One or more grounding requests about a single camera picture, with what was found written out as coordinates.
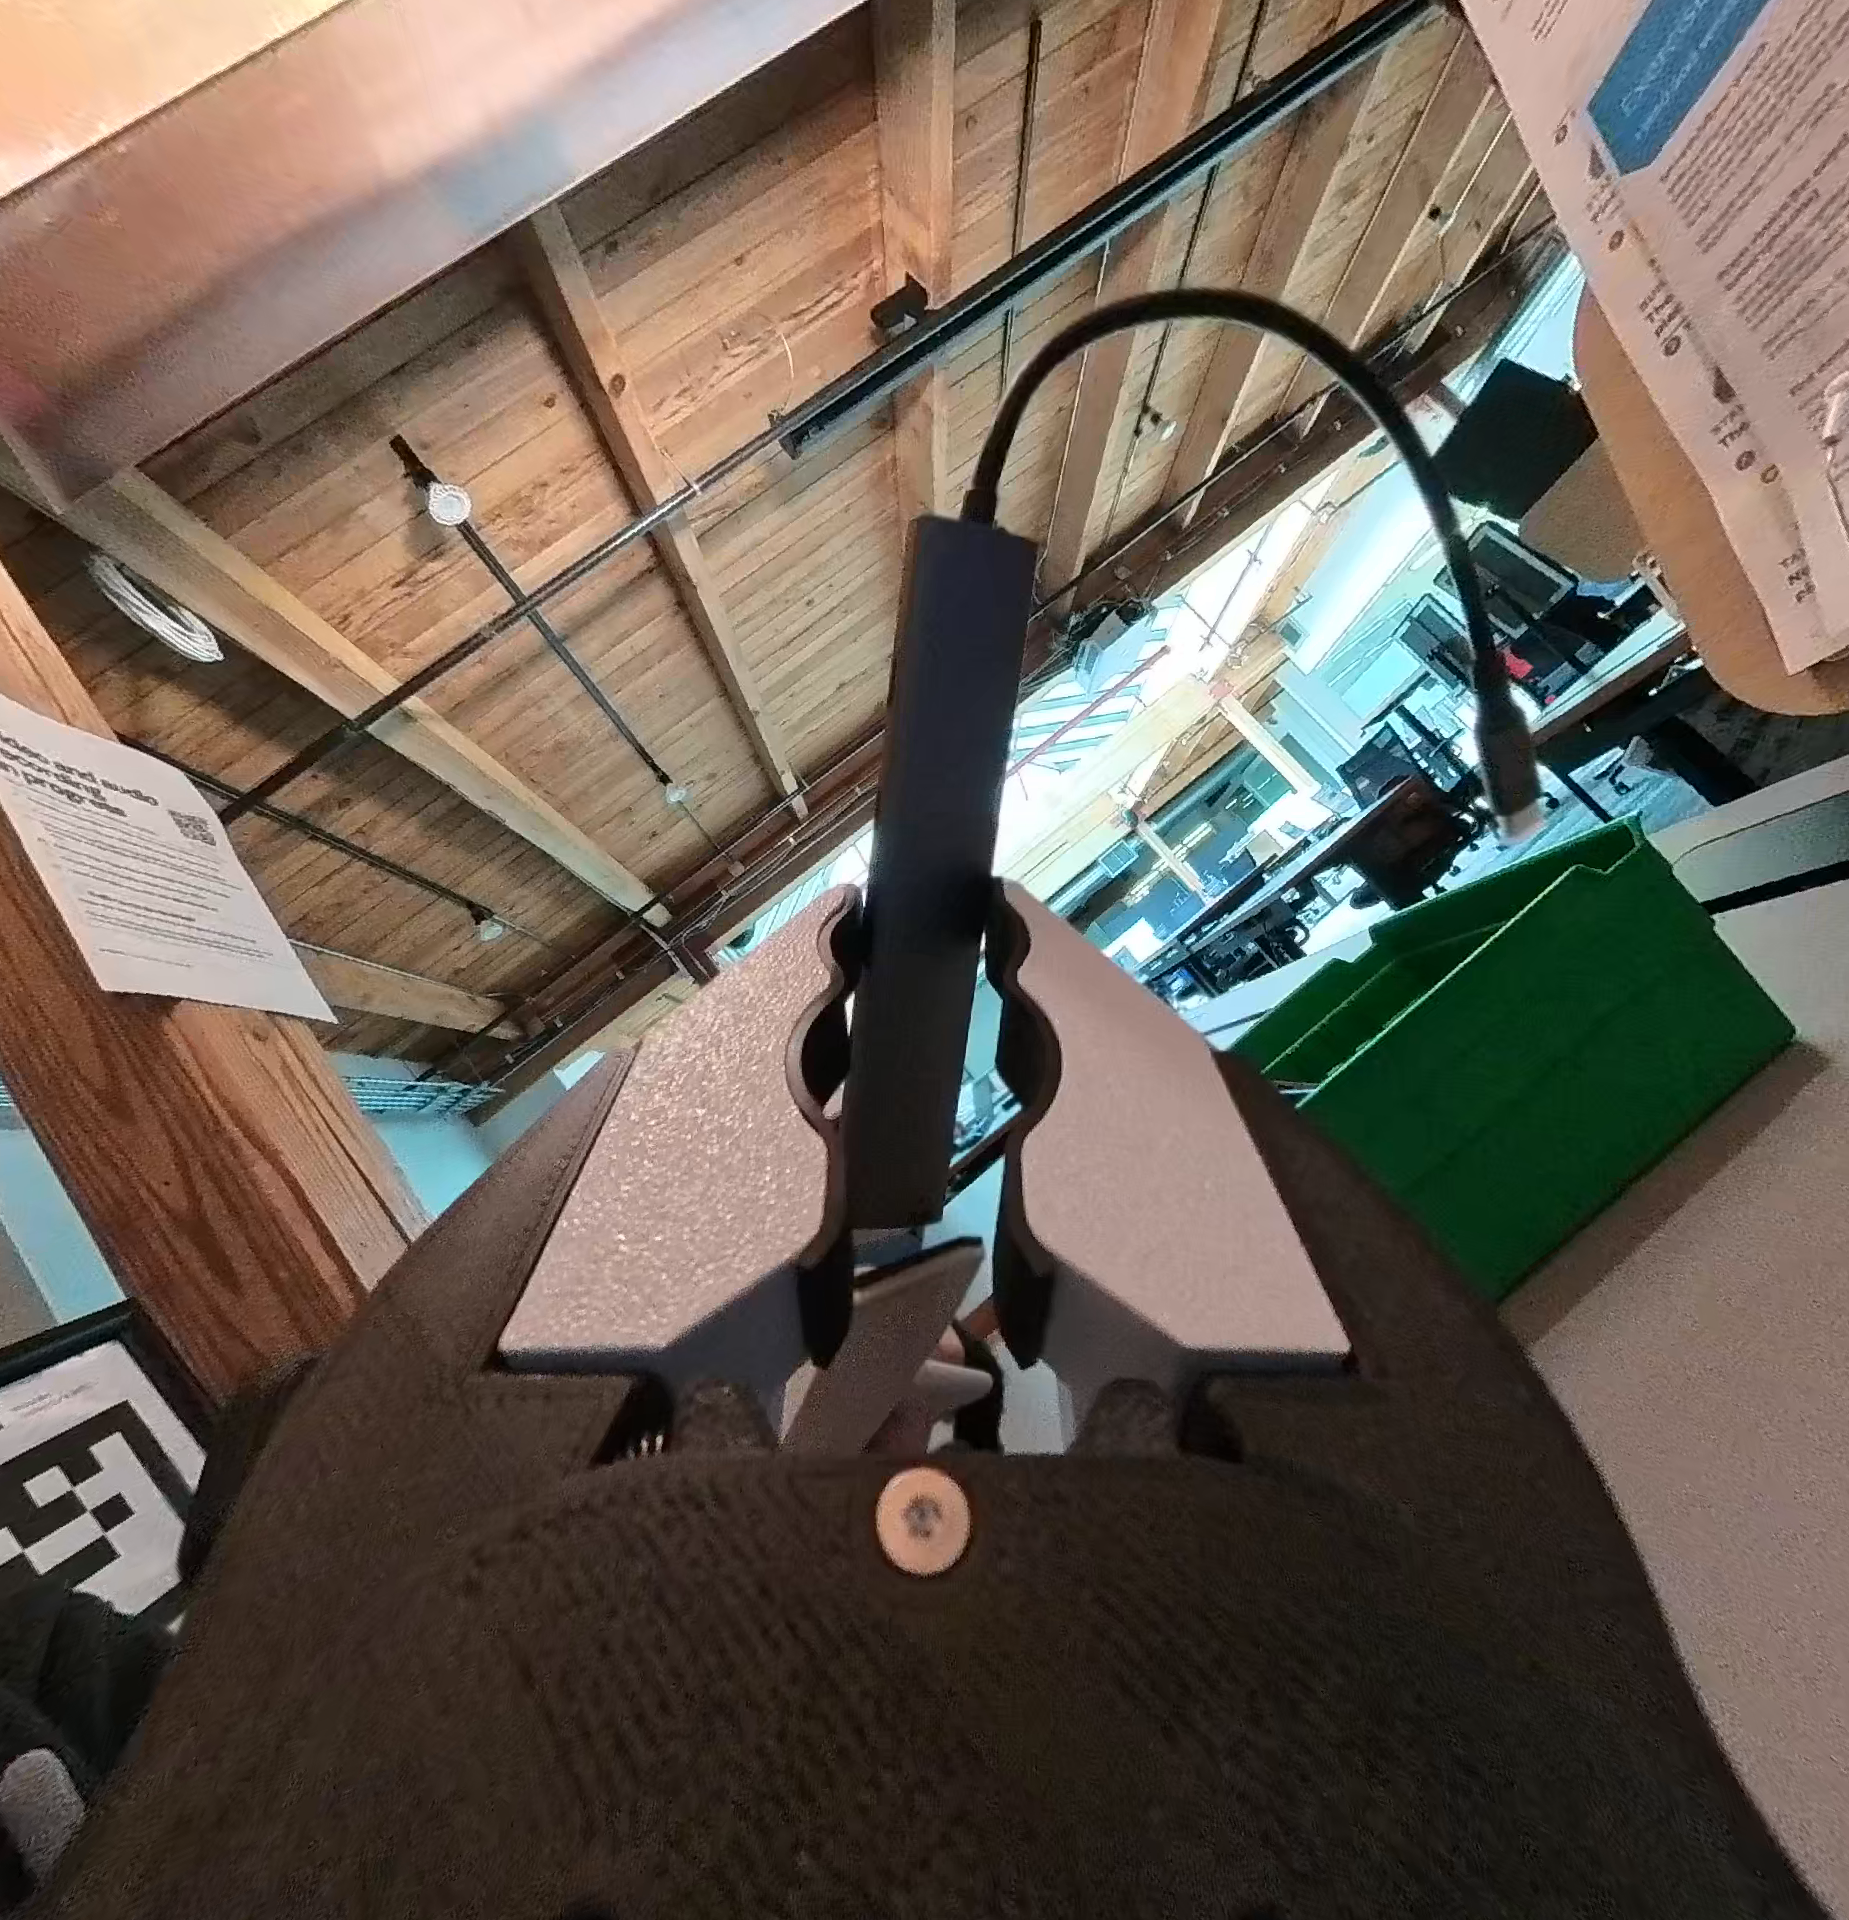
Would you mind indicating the wooden pillar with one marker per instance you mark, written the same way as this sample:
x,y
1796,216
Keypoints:
x,y
190,1170

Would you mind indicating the blue banner printed sheet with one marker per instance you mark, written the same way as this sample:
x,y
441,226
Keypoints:
x,y
1735,226

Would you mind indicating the green divided plastic bin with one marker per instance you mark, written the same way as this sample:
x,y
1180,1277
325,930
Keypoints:
x,y
1540,1050

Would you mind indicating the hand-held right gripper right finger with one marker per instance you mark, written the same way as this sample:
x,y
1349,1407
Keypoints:
x,y
1180,1200

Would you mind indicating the black white marker board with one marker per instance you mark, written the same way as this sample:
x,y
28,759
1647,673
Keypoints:
x,y
72,1498

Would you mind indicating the white instruction sheet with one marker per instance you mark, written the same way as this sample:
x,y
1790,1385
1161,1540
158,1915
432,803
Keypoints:
x,y
1524,77

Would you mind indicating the grey desk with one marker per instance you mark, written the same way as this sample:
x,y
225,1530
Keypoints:
x,y
1735,1427

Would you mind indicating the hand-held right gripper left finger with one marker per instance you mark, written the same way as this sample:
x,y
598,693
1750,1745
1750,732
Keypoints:
x,y
671,1187

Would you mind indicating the white paper notice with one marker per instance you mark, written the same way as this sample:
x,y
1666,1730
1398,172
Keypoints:
x,y
145,871

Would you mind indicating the black ceiling rail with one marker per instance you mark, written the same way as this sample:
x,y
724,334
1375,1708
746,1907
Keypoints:
x,y
1103,226

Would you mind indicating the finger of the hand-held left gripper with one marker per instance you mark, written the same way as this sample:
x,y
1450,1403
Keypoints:
x,y
880,1351

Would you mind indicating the beige upright board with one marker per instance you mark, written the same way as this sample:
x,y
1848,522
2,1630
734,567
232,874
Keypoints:
x,y
1583,518

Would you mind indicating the black upright panel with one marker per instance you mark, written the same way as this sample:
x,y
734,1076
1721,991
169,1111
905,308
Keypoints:
x,y
1517,444

